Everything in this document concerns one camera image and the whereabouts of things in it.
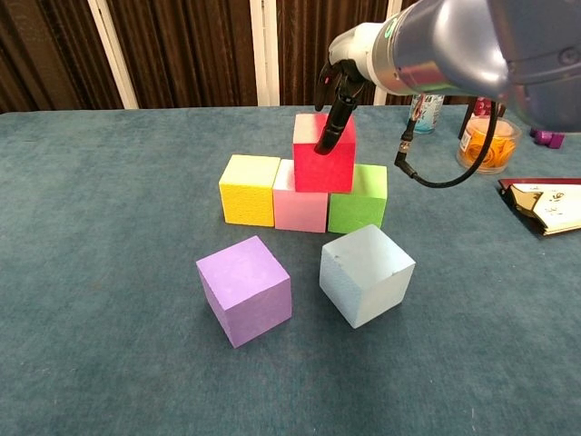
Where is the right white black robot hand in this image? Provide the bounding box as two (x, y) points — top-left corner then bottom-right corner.
(312, 20), (387, 155)

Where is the red foam cube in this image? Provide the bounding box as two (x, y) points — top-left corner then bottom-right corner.
(292, 113), (358, 193)

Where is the green foam cube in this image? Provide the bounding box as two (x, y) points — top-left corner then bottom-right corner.
(327, 163), (389, 235)

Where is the yellow foam cube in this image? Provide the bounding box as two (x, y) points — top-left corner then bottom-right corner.
(218, 154), (282, 227)

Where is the light blue foam cube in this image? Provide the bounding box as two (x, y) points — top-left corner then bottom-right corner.
(319, 223), (417, 330)

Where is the purple foam cube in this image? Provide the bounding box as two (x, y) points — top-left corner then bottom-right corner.
(195, 234), (292, 350)

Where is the white green drink can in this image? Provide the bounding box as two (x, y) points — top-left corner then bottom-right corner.
(407, 94), (446, 135)

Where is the dark juice bottle white cap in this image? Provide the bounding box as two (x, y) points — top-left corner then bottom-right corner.
(458, 95), (507, 140)

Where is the dark brown curtain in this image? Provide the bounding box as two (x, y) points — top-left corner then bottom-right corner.
(0, 0), (581, 114)

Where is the pink foam cube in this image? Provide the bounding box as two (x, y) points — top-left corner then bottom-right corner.
(271, 158), (329, 233)

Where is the orange lidded cup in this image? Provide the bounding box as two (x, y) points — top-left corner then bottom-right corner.
(456, 115), (523, 174)

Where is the purple toy brick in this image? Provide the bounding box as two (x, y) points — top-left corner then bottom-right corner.
(529, 128), (566, 150)

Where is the red paper folding fan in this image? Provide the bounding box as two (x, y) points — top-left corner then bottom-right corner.
(497, 177), (581, 238)

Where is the teal table cloth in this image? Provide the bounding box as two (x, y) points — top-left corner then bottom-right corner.
(0, 102), (581, 436)

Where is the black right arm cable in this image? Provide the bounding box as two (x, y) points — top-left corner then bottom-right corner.
(393, 93), (499, 188)

